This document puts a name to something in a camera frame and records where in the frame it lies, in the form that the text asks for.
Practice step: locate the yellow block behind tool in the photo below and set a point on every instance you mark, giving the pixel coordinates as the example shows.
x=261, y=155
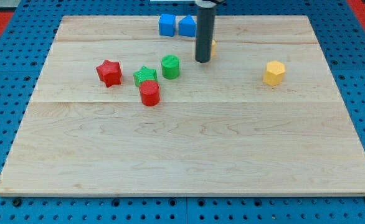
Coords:
x=213, y=48

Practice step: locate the light wooden board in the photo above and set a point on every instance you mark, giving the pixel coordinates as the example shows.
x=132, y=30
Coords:
x=217, y=131

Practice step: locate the blue cube block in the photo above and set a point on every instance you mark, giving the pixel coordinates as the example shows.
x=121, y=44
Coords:
x=167, y=25

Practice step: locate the red cylinder block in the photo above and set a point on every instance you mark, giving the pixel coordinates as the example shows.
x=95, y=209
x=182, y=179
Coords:
x=149, y=92

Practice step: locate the red star block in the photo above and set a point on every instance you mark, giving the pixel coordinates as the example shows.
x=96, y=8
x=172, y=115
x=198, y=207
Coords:
x=109, y=73

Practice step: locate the green cylinder block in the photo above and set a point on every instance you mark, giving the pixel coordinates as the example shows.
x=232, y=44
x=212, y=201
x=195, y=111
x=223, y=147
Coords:
x=170, y=67

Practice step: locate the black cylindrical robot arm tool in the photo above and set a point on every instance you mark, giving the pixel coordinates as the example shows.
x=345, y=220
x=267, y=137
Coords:
x=206, y=12

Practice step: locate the yellow hexagon block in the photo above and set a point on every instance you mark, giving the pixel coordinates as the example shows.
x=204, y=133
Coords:
x=274, y=73

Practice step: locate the green star block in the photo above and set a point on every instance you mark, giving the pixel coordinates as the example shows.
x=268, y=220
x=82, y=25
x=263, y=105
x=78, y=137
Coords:
x=144, y=74

